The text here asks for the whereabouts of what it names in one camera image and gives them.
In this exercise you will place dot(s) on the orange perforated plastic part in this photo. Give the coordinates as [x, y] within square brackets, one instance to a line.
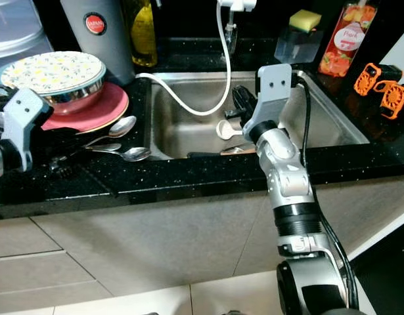
[366, 82]
[393, 100]

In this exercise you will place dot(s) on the yellow oil bottle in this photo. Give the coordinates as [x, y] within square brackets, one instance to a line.
[142, 33]

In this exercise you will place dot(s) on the wooden cutting board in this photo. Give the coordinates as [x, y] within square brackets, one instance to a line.
[247, 151]

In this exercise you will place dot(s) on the peach dish soap bottle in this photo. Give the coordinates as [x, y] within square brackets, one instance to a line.
[346, 42]

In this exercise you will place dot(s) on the steel tap spout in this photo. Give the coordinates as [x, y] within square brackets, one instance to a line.
[230, 36]

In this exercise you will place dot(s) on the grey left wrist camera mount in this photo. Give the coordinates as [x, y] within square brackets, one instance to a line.
[27, 115]

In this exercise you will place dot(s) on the stainless steel sink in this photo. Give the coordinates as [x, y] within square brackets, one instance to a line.
[188, 134]

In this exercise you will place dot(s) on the floral print lid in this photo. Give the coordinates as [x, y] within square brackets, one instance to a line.
[54, 71]

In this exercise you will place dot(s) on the grey thermos jug red badge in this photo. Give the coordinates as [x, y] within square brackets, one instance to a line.
[106, 52]

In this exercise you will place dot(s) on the clear plastic container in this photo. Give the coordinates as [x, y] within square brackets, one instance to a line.
[14, 29]

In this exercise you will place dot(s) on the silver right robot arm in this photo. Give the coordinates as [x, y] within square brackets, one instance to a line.
[287, 170]

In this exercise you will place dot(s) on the white plastic ladle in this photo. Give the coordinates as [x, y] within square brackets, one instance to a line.
[224, 129]

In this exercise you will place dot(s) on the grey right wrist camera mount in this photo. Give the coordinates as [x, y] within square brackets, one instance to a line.
[274, 92]

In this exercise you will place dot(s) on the white plastic tap valve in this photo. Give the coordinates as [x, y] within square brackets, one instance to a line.
[238, 4]

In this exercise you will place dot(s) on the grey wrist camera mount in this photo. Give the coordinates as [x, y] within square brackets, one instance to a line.
[274, 92]
[27, 115]

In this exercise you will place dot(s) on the steel bowl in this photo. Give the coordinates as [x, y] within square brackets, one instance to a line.
[87, 95]

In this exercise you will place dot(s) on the red plate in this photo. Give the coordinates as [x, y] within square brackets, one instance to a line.
[103, 110]

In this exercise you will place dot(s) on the yellow green sponge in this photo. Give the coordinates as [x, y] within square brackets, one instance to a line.
[305, 20]

